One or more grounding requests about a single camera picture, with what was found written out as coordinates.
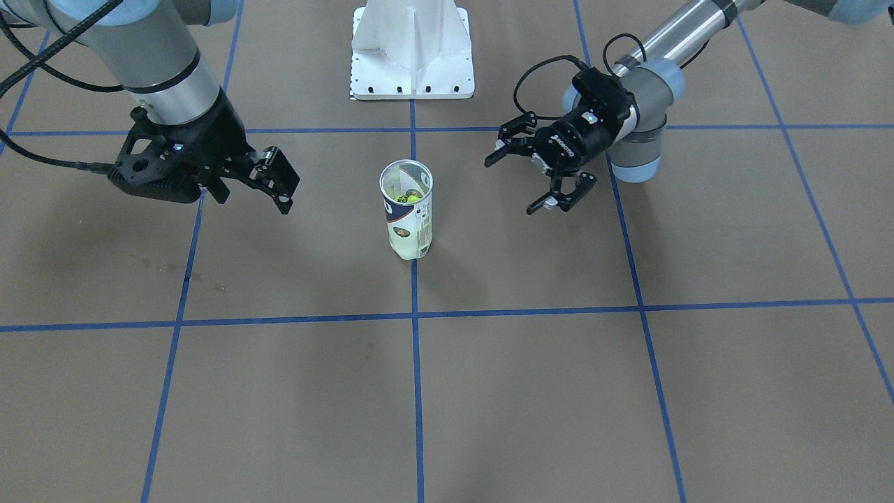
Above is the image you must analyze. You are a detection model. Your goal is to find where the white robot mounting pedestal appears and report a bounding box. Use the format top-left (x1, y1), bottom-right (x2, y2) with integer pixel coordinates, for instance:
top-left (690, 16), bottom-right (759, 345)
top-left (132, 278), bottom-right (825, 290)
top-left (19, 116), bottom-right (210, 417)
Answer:
top-left (349, 1), bottom-right (476, 100)

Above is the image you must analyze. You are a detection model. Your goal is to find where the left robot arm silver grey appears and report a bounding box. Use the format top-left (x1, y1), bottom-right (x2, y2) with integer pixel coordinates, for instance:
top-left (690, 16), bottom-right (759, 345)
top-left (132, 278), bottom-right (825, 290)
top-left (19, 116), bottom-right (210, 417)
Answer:
top-left (483, 1), bottom-right (762, 214)

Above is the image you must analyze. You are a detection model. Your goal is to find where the clear tennis ball can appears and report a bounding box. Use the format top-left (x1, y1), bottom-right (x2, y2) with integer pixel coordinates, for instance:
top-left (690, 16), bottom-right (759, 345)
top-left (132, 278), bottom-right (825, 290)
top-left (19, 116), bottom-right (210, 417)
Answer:
top-left (378, 159), bottom-right (434, 242)

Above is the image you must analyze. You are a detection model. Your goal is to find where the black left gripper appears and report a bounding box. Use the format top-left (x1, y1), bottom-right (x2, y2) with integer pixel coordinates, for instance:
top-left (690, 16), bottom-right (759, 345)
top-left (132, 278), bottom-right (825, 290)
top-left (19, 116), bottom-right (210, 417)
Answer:
top-left (483, 105), bottom-right (633, 214)

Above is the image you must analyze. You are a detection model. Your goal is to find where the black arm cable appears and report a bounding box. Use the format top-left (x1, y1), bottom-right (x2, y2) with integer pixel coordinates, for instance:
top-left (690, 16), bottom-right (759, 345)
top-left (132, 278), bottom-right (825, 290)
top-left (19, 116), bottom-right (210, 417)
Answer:
top-left (0, 0), bottom-right (126, 172)
top-left (513, 33), bottom-right (706, 130)

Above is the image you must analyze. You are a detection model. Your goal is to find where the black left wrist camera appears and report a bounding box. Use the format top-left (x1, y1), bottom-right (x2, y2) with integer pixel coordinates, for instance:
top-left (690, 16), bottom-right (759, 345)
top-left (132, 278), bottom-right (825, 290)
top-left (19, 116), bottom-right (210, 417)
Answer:
top-left (571, 67), bottom-right (635, 133)

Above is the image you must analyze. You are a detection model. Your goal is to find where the yellow Roland Garros tennis ball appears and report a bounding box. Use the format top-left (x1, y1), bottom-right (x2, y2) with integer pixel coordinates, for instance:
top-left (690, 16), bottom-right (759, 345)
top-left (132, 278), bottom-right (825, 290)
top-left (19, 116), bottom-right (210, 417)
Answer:
top-left (386, 185), bottom-right (425, 205)

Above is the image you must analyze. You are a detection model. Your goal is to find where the yellow Wilson tennis ball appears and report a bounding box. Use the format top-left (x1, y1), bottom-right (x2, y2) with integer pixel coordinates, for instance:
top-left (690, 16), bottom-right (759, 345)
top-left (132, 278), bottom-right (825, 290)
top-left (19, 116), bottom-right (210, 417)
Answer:
top-left (390, 233), bottom-right (433, 261)

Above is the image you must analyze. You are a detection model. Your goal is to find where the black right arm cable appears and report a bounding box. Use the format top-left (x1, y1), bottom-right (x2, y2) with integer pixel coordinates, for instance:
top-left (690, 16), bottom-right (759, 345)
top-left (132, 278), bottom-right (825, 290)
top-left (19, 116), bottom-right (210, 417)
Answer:
top-left (0, 0), bottom-right (126, 172)

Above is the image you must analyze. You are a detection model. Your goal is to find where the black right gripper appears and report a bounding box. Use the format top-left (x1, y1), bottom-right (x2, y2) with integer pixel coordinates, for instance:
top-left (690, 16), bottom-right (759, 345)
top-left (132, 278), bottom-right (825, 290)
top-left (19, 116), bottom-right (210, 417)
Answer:
top-left (189, 90), bottom-right (300, 214)

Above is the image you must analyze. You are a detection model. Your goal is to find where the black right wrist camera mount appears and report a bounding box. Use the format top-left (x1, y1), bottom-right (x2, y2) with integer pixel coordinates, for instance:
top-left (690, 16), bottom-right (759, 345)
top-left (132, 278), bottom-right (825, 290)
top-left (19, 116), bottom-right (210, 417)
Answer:
top-left (106, 105), bottom-right (211, 204)

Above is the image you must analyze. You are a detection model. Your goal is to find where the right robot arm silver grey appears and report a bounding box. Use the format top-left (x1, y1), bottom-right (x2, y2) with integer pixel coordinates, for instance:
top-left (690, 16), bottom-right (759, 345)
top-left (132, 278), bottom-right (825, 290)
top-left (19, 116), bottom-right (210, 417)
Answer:
top-left (2, 1), bottom-right (300, 214)

